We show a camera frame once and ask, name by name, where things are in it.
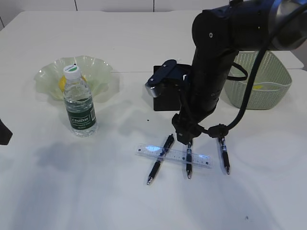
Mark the clear plastic ruler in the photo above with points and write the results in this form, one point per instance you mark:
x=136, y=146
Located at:
x=173, y=155

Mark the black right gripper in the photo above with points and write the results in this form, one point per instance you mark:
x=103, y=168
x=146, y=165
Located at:
x=186, y=129

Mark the green woven plastic basket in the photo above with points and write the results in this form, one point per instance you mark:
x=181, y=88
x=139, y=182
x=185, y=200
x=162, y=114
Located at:
x=276, y=79

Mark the black pen left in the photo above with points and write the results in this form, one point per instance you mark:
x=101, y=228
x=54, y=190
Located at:
x=167, y=146

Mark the black pen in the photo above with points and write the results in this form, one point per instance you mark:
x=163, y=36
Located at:
x=189, y=158
x=167, y=146
x=224, y=153

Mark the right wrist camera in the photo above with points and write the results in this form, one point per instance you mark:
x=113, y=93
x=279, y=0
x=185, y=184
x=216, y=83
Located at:
x=154, y=83

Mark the black pen middle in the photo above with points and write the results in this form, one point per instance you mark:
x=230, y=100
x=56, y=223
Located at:
x=189, y=158

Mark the black pen right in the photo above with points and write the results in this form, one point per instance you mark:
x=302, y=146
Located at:
x=224, y=153

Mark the black square pen holder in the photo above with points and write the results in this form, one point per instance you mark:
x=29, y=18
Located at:
x=167, y=101

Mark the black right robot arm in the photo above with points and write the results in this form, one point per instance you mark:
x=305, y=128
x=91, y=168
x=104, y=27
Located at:
x=219, y=35

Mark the green wavy glass plate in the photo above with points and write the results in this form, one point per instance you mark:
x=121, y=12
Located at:
x=96, y=71

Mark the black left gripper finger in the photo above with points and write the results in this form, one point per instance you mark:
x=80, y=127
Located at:
x=5, y=134

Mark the yellow pear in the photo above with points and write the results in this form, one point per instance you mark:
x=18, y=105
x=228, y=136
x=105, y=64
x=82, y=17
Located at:
x=63, y=80

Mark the clear water bottle green label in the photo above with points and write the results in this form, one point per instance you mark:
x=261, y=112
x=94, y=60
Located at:
x=79, y=102

